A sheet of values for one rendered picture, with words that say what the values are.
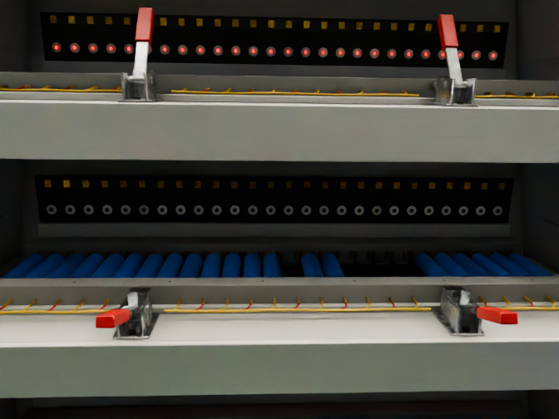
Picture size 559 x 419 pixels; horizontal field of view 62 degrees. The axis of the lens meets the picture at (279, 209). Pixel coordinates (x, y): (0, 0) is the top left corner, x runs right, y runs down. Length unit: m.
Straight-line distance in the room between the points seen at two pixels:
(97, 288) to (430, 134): 0.31
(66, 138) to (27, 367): 0.18
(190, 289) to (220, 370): 0.08
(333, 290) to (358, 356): 0.06
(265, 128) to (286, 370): 0.19
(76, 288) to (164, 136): 0.15
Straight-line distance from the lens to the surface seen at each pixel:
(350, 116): 0.39
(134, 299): 0.39
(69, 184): 0.56
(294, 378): 0.39
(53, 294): 0.45
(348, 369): 0.39
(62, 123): 0.41
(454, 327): 0.41
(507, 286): 0.47
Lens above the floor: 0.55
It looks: 4 degrees up
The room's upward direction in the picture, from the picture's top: straight up
